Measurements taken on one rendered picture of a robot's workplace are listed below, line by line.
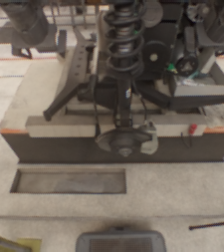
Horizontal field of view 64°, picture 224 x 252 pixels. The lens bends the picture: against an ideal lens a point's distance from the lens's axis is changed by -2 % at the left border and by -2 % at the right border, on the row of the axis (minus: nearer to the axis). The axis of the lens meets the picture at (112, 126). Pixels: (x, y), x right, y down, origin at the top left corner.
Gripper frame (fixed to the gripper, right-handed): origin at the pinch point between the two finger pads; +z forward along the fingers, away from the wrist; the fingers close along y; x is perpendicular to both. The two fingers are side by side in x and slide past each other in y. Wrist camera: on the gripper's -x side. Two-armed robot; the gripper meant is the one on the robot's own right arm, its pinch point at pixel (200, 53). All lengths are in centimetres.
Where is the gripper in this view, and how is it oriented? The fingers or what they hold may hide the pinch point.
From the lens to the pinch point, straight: 63.0
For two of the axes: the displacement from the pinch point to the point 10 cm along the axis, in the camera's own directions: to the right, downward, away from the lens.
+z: 0.0, 1.8, 9.8
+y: -10.0, 0.2, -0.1
